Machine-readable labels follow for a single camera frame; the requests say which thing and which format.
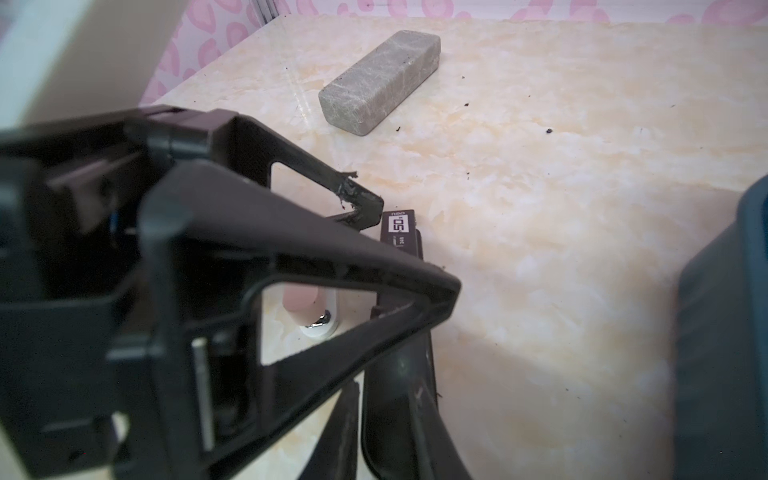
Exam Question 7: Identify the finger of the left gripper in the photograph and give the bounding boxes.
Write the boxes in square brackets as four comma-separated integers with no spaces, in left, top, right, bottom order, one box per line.
[149,108,384,231]
[110,160,461,479]

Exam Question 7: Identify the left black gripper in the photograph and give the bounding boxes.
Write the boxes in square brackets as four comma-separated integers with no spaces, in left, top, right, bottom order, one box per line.
[1,106,174,479]

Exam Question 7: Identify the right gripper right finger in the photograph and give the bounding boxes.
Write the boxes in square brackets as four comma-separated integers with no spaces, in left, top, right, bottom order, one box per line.
[408,383,471,480]

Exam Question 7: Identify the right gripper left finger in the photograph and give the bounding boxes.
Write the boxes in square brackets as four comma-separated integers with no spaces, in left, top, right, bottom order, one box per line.
[299,380,360,480]

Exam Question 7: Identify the black stapler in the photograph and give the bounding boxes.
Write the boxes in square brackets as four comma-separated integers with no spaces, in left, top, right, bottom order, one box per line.
[361,210,436,479]

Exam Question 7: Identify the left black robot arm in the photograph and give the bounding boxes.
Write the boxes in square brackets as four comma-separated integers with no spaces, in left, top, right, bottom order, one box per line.
[1,1,468,479]

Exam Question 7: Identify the grey stone block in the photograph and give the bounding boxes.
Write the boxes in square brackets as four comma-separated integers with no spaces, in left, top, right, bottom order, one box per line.
[318,30,441,136]

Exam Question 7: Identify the teal plastic tray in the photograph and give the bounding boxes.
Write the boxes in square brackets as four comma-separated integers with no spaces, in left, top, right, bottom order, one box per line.
[673,178,767,479]

